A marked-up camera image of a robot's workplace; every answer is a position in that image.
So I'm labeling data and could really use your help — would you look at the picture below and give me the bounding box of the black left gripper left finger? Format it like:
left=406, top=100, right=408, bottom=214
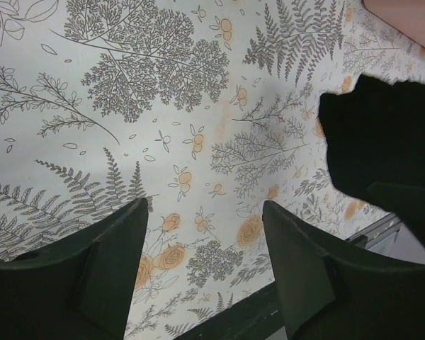
left=0, top=198, right=149, bottom=339

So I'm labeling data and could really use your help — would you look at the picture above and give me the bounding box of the black underwear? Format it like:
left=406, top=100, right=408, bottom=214
left=318, top=74, right=425, bottom=211

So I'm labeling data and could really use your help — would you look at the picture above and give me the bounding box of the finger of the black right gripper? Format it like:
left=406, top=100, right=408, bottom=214
left=367, top=182, right=425, bottom=248

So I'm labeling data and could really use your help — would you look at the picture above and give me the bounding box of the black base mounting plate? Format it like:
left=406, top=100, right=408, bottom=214
left=177, top=283, right=284, bottom=340

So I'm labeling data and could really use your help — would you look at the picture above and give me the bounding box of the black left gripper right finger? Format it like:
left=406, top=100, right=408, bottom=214
left=262, top=200, right=425, bottom=339

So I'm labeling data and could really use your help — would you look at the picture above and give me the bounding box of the pink divided organizer box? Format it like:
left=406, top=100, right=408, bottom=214
left=363, top=0, right=425, bottom=47

